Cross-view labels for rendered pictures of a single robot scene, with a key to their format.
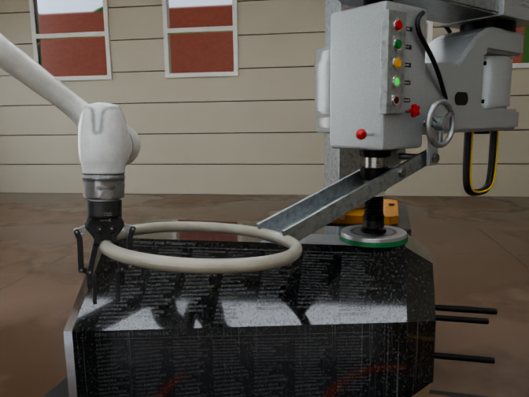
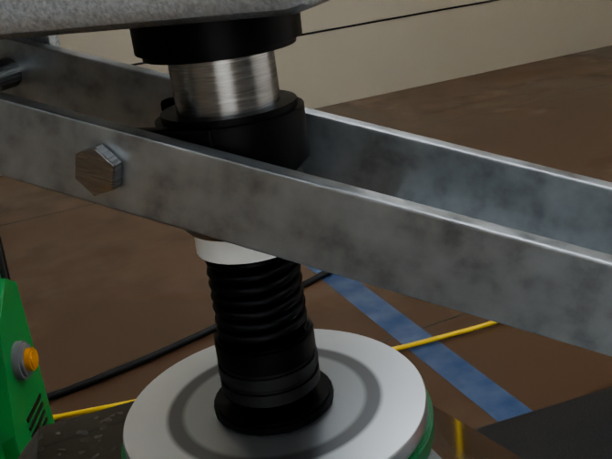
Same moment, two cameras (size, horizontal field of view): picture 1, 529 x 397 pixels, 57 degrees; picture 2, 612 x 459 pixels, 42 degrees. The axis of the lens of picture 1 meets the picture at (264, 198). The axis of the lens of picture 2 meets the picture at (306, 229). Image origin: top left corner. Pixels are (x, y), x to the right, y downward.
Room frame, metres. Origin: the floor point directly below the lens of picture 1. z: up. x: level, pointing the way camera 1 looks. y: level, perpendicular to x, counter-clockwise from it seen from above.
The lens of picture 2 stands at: (1.78, 0.09, 1.16)
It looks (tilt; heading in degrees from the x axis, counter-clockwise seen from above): 21 degrees down; 240
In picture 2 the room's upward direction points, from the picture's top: 7 degrees counter-clockwise
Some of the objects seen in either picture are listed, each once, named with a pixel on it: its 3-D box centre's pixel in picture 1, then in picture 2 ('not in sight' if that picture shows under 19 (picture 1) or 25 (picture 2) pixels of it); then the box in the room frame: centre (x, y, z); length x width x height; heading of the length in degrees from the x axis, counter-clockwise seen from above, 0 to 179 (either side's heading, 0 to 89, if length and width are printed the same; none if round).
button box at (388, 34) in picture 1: (392, 63); not in sight; (1.44, -0.37, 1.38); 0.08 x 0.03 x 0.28; 128
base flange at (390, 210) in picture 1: (348, 209); not in sight; (2.45, -0.42, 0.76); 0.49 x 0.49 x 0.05; 76
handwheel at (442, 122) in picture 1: (430, 124); not in sight; (1.55, -0.52, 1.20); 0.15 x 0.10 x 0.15; 128
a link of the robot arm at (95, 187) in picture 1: (104, 187); not in sight; (1.08, 0.36, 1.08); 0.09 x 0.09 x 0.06
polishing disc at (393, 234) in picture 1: (373, 232); (275, 408); (1.57, -0.36, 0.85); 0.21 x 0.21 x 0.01
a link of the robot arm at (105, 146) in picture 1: (104, 138); not in sight; (1.10, 0.35, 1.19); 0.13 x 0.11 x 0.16; 5
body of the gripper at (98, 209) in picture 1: (105, 219); not in sight; (1.08, 0.36, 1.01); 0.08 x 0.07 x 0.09; 113
